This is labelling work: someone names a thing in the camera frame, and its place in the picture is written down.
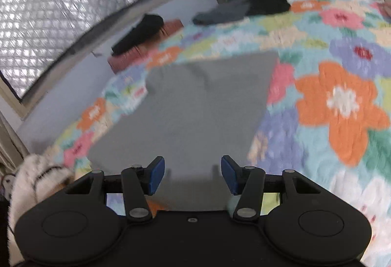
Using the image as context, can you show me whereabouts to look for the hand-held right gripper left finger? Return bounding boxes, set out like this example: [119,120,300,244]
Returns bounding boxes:
[65,156,166,223]

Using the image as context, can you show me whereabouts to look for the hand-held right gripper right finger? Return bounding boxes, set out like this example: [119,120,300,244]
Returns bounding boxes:
[220,155,321,223]

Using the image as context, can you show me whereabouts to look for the grey sweater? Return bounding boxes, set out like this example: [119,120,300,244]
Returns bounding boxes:
[87,51,278,212]

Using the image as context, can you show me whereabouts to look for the black folded clothes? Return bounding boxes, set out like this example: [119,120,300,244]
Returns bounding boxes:
[110,13,165,55]

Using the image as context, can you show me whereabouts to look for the pink suitcase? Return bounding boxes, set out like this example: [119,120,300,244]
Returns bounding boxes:
[107,19,184,74]

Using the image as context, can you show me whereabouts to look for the floral blanket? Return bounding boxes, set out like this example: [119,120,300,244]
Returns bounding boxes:
[55,0,391,264]

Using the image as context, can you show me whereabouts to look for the white furry garment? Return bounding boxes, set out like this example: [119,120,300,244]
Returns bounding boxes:
[8,154,75,267]

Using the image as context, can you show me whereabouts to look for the dark grey pants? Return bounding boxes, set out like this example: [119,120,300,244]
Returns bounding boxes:
[192,0,254,26]

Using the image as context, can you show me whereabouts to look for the black garment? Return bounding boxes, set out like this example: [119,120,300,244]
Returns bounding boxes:
[244,0,291,16]

